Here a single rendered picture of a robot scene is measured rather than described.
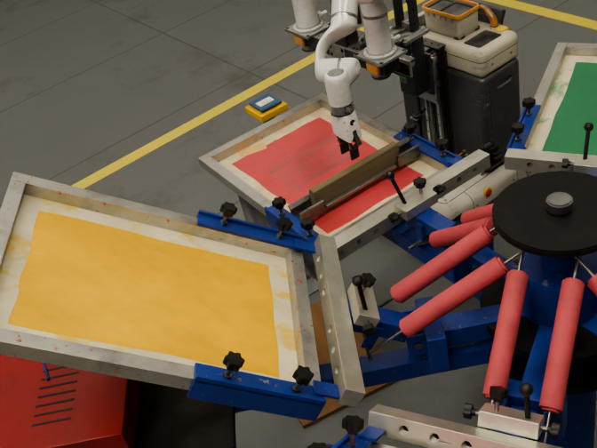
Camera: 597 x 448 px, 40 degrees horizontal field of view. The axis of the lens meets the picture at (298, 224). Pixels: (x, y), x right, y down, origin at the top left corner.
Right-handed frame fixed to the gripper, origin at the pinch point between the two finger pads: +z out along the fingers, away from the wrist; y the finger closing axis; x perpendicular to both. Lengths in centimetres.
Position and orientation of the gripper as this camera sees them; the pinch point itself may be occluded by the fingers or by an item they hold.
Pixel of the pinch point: (349, 150)
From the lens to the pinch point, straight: 269.2
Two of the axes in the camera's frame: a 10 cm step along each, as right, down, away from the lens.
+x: -8.1, 4.7, -3.5
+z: 1.9, 7.8, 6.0
